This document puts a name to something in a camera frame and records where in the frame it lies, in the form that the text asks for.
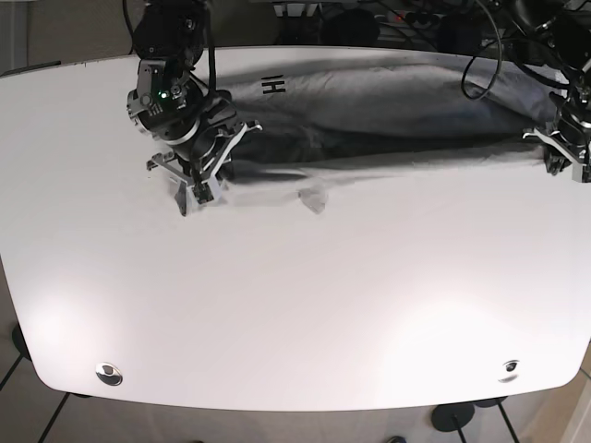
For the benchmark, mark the grey T-shirt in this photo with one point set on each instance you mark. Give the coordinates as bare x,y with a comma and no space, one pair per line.
323,129

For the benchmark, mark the right silver table grommet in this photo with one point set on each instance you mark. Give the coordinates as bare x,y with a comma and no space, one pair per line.
509,371

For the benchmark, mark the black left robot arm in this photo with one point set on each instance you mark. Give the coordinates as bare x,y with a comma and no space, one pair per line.
563,44

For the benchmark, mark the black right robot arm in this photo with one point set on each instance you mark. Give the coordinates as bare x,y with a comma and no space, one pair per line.
178,30

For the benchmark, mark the black round stand base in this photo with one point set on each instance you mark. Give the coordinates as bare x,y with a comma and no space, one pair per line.
452,417

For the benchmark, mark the left silver table grommet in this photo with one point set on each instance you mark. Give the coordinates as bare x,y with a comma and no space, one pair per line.
108,374

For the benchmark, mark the silver table grommet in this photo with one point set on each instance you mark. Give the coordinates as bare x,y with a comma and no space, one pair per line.
108,374
509,371

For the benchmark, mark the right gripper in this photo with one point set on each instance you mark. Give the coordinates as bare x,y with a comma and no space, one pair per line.
190,115

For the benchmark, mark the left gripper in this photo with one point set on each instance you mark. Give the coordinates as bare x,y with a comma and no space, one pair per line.
566,139

